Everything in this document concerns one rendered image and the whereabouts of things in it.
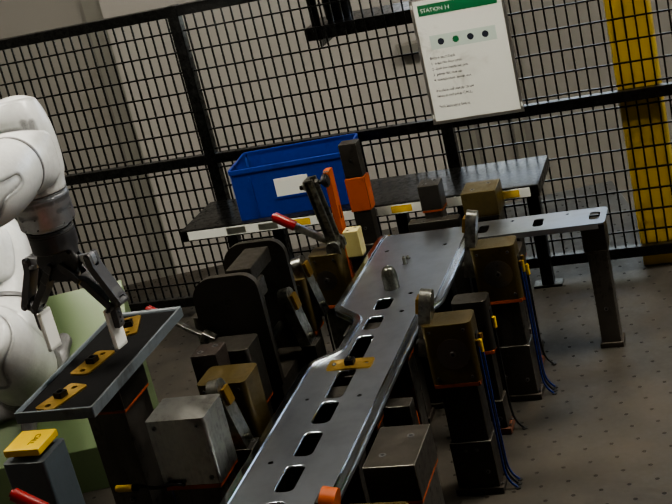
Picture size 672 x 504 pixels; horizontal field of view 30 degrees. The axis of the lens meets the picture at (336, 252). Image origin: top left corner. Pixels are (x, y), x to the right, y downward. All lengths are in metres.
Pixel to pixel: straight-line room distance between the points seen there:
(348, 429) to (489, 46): 1.29
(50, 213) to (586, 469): 1.07
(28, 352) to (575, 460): 1.08
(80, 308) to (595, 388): 1.12
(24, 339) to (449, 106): 1.18
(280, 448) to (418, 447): 0.26
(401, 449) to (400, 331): 0.50
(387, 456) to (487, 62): 1.41
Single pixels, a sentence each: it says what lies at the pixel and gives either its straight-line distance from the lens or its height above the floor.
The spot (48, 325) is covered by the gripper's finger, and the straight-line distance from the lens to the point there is 2.13.
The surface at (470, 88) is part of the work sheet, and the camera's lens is 3.06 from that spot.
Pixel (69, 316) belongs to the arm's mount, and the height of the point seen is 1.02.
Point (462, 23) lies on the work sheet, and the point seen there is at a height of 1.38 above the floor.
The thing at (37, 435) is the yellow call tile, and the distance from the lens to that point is 1.92.
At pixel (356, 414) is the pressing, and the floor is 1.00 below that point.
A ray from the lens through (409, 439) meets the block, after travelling 1.88.
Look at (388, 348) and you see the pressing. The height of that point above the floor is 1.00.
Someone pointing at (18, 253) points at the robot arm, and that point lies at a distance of 2.68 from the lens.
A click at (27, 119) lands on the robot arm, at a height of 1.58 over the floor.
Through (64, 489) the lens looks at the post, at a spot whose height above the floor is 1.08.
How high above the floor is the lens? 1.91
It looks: 19 degrees down
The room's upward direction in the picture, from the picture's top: 14 degrees counter-clockwise
